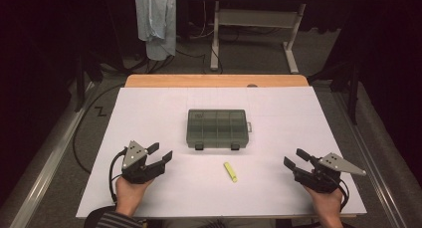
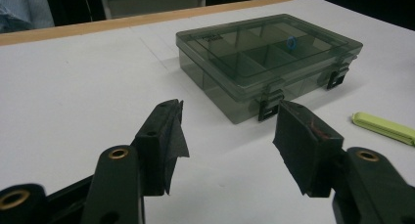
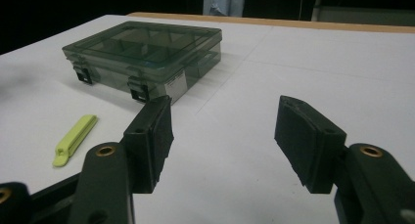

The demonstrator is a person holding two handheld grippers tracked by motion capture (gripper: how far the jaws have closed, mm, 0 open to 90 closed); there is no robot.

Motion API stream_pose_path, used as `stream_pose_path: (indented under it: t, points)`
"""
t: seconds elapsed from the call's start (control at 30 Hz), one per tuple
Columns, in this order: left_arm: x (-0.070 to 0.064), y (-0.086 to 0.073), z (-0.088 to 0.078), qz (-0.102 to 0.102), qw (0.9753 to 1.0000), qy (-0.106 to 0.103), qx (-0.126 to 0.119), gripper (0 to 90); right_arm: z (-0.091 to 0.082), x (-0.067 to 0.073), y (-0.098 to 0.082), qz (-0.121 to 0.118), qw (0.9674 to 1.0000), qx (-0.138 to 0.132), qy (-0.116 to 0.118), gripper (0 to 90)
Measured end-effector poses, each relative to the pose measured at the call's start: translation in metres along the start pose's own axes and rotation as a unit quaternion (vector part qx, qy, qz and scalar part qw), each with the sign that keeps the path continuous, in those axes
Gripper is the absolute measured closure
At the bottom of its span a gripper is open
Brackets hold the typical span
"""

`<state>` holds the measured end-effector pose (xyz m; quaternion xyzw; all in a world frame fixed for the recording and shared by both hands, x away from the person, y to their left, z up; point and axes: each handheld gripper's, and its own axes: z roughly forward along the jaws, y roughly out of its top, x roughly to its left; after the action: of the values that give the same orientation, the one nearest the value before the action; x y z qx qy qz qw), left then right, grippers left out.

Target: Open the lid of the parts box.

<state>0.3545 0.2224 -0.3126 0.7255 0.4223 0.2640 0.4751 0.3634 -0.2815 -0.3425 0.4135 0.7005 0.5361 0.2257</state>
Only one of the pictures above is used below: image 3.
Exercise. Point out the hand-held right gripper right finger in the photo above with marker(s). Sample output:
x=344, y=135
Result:
x=306, y=145

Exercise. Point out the white table cover sheet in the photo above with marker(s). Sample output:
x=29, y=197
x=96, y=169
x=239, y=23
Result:
x=235, y=119

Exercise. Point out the light blue hanging cloth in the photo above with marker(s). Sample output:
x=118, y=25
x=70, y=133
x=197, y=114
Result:
x=225, y=2

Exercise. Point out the lime green plastic clip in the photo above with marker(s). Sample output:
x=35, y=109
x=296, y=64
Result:
x=73, y=141

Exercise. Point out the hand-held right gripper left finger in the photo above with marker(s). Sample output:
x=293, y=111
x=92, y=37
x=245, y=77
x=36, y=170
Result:
x=148, y=145

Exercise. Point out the grey translucent plastic compartment box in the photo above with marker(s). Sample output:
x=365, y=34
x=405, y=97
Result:
x=143, y=44

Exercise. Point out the wooden table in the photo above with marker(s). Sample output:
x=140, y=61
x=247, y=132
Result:
x=293, y=23

